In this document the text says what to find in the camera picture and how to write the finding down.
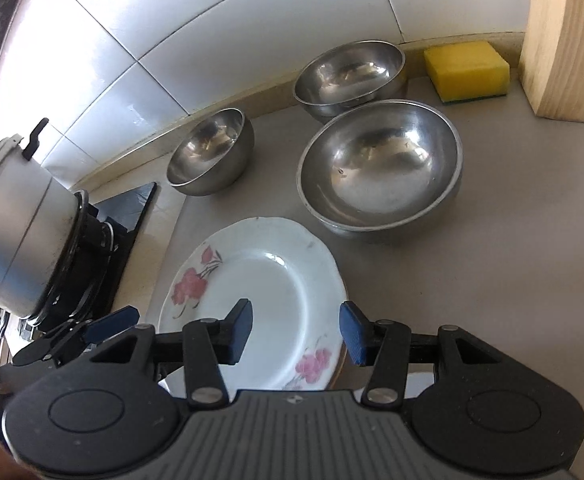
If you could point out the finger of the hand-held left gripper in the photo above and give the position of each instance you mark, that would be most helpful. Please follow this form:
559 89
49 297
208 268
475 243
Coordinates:
114 321

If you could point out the metal cooking pot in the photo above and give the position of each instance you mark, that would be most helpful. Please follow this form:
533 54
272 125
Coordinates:
17 220

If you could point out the medium steel bowl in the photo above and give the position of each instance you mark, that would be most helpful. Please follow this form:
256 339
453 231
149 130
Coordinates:
347 75

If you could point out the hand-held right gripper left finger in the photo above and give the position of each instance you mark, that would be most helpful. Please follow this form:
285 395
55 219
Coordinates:
238 332

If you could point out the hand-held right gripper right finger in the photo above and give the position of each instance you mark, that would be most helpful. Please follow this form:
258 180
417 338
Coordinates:
354 334

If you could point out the light wooden block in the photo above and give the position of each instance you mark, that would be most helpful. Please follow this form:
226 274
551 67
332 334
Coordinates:
566 50

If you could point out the large steel bowl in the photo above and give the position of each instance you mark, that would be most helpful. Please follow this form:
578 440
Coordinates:
381 170

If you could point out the black stove burner grate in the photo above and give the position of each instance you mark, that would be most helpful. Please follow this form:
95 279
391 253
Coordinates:
95 240

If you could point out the small steel bowl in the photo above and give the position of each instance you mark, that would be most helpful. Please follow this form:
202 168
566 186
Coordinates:
207 146

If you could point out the black glass stove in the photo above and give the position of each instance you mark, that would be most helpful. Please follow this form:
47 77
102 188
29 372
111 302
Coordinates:
133 210

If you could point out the yellow sponge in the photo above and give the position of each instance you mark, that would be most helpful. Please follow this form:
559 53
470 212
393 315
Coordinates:
464 65

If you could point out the white floral plate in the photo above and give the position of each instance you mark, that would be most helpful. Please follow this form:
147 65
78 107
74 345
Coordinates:
267 280

